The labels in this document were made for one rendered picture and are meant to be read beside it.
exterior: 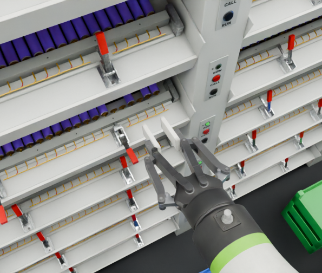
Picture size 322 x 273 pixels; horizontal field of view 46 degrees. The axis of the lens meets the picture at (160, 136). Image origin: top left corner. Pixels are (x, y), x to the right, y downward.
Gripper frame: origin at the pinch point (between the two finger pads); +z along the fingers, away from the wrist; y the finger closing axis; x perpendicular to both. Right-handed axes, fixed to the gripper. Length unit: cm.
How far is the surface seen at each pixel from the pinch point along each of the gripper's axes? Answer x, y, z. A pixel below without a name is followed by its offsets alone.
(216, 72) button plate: -4.8, -15.0, 5.6
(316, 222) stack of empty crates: 79, -57, 2
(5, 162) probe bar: 3.3, 28.3, 12.0
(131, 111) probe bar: 3.2, 1.4, 12.5
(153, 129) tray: 7.7, -2.0, 9.7
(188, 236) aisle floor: 95, -15, 28
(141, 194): 45, 1, 22
